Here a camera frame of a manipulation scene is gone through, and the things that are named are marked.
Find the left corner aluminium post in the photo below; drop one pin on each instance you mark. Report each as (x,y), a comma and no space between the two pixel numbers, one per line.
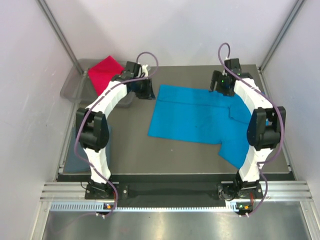
(59,33)

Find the clear grey plastic bin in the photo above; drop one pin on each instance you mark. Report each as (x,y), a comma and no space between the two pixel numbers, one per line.
(77,87)

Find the right corner aluminium post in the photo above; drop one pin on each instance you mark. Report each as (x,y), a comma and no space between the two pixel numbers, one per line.
(293,13)

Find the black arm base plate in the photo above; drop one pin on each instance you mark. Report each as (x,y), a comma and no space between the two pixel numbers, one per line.
(216,191)

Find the corner aluminium post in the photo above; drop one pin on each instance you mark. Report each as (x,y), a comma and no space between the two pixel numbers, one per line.
(293,13)
(59,33)

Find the folded dark blue t-shirt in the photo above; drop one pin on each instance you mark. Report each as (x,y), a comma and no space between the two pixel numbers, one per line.
(74,165)

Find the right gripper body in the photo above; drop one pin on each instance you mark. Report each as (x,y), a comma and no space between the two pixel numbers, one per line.
(223,89)

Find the folded red t-shirt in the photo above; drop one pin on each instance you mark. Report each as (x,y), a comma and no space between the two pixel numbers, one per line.
(103,72)

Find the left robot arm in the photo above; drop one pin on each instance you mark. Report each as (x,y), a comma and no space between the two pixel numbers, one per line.
(92,131)

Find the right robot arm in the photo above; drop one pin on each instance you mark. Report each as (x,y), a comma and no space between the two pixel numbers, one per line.
(265,131)

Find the bright blue t-shirt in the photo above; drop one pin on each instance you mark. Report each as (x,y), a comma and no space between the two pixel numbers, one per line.
(200,116)

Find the slotted cable duct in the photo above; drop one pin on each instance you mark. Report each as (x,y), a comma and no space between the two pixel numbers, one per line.
(106,207)

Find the aluminium rail frame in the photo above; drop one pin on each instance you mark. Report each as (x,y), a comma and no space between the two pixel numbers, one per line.
(275,191)

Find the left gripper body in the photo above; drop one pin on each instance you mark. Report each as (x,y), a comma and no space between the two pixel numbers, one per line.
(142,88)

